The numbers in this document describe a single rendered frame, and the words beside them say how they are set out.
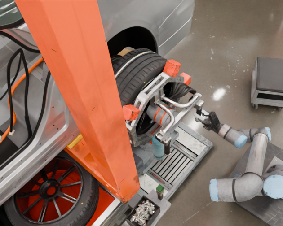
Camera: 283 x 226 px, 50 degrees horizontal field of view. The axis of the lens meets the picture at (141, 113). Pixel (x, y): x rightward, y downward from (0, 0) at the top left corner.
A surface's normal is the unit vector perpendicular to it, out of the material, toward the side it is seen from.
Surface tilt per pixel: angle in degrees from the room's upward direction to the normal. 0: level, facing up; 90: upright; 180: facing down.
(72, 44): 90
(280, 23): 0
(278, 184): 41
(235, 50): 0
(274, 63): 0
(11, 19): 65
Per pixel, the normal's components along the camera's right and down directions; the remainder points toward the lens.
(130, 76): -0.21, -0.40
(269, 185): -0.44, 0.06
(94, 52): 0.75, 0.52
